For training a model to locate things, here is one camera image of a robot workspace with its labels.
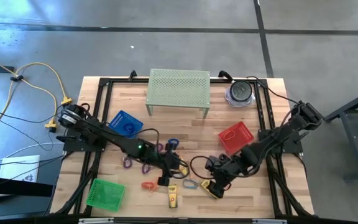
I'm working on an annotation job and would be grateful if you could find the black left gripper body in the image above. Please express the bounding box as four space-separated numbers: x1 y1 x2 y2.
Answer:
157 144 190 187

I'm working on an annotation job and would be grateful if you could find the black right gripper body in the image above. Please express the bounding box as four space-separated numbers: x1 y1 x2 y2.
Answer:
206 155 239 200

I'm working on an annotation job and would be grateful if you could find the blue rubber band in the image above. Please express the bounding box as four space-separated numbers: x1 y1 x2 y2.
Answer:
182 179 199 190

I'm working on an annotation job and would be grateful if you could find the red plastic basket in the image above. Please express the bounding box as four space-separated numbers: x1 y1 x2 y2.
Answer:
218 121 255 156

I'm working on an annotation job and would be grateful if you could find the orange coil wristband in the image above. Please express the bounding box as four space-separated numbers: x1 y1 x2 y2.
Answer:
140 180 155 191

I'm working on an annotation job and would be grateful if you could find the clear crumpled plastic wrap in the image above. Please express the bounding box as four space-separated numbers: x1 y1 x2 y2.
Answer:
224 86 257 108

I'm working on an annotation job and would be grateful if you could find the blue plastic basket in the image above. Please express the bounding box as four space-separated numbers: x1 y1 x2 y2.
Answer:
108 110 144 139

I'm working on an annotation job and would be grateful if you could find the green plastic basket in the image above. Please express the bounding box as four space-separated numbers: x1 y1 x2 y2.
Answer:
85 177 126 213

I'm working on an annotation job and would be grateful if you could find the sage green perforated metal shelf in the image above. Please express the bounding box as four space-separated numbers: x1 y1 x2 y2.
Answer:
145 68 211 119

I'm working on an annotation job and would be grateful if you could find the dark grey metal cart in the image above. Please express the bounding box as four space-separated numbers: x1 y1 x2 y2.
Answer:
323 85 358 183

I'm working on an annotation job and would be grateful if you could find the black beam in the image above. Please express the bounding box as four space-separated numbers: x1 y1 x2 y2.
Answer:
0 174 55 197

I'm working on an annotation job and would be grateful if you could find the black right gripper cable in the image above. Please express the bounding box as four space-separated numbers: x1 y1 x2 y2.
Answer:
190 155 213 180

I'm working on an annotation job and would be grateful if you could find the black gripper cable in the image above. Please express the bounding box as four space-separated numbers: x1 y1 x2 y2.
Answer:
134 128 195 180
190 155 213 180

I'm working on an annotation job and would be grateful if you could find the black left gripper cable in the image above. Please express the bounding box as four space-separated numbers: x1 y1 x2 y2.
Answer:
134 128 195 180

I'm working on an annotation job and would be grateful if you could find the silver aluminium bracket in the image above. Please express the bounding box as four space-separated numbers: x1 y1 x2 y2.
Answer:
78 217 114 224
252 218 288 224

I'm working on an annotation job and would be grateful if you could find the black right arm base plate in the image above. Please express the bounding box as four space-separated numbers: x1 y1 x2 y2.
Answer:
257 129 304 154

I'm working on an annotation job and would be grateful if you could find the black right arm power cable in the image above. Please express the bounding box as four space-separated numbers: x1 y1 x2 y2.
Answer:
246 75 301 104

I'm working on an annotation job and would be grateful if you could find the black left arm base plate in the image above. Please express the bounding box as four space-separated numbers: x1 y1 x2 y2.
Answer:
63 127 109 152

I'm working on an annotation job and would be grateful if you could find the white floor cable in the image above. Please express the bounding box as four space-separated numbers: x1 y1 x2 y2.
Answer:
0 141 65 167

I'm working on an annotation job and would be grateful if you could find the yellow extension cable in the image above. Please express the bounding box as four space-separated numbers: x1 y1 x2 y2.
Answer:
0 52 73 130

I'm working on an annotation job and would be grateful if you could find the thin black floor cable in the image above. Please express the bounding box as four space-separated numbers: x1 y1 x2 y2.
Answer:
0 105 67 124

